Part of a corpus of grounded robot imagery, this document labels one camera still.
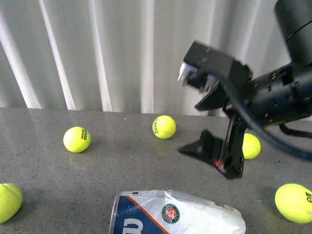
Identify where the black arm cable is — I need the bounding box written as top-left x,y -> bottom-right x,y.
216,75 -> 312,161

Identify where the Roland Garros tennis ball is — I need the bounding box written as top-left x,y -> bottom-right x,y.
275,184 -> 312,224

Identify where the white pleated curtain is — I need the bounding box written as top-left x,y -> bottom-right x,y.
0,0 -> 291,115

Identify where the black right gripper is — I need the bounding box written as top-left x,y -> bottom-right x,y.
177,83 -> 247,179

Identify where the Wilson 3 tennis ball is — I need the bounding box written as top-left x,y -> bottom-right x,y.
0,183 -> 22,223

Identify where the plain yellow tennis ball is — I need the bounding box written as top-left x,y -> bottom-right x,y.
242,133 -> 261,160

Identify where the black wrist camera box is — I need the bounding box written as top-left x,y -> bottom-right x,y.
178,40 -> 252,97

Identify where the tennis ball far back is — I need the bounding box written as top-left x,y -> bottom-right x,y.
152,115 -> 176,139

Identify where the Head Team tennis ball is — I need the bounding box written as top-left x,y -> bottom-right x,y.
63,126 -> 91,153

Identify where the clear Wilson tennis ball can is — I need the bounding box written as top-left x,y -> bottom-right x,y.
109,190 -> 246,234

